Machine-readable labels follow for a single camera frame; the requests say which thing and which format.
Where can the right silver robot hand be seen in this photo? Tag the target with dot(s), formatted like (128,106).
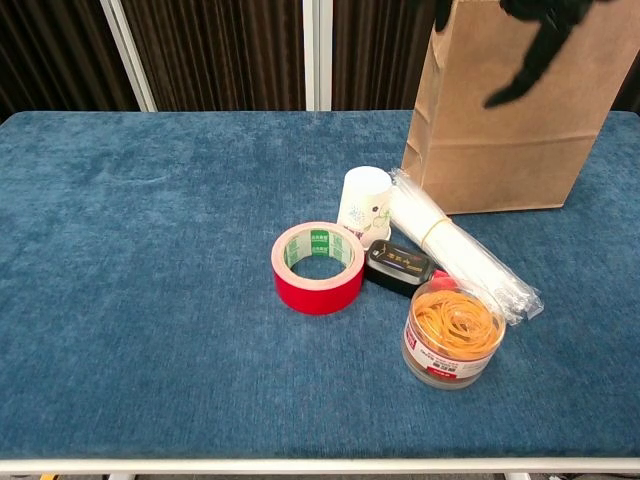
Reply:
(542,45)

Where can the clear tub of rubber bands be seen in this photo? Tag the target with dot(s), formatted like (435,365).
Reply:
(450,360)

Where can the brown paper shopping bag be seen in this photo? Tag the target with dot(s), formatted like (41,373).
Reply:
(500,140)

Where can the black pleated curtain panel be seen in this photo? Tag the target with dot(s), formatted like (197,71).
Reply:
(631,95)
(225,50)
(50,50)
(375,50)

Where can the white printed paper cup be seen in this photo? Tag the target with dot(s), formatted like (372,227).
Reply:
(362,200)

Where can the small red object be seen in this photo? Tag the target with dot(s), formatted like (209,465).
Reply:
(442,281)

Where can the black rectangular tin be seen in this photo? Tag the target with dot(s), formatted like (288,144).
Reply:
(395,265)

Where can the red tape roll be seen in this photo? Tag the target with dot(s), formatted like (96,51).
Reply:
(320,300)

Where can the blue velvet tablecloth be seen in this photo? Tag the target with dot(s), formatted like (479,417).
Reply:
(150,250)

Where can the white frame post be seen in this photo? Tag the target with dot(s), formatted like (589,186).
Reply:
(127,55)
(317,50)

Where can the white table frame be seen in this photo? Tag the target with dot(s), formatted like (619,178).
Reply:
(300,466)

